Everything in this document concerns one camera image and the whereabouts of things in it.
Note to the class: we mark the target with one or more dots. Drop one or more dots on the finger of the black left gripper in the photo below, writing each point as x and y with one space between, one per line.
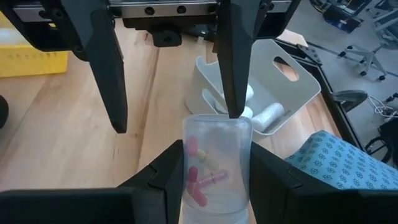
236 62
105 68

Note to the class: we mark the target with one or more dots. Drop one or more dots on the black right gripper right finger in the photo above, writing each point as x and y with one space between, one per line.
311 205

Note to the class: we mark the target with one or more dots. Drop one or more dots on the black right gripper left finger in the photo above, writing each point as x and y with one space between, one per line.
93 205

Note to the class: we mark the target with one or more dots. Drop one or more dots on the teal patterned cloth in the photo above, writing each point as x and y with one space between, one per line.
335 161

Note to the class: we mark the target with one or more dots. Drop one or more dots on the clear plastic pill bottle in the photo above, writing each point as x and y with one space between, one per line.
230 146

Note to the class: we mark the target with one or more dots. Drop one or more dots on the yellow plastic bin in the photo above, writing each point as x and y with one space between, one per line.
31 62

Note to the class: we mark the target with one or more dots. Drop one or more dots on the white gauze roll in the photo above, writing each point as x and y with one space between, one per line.
249 92
247 112
267 116

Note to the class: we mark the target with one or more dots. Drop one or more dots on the translucent pink capsule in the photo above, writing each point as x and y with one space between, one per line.
216 178

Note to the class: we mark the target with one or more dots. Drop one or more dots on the yellow capsule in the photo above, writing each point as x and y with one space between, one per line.
208 159

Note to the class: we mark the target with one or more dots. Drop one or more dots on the grey star chair base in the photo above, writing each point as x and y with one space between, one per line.
367 57

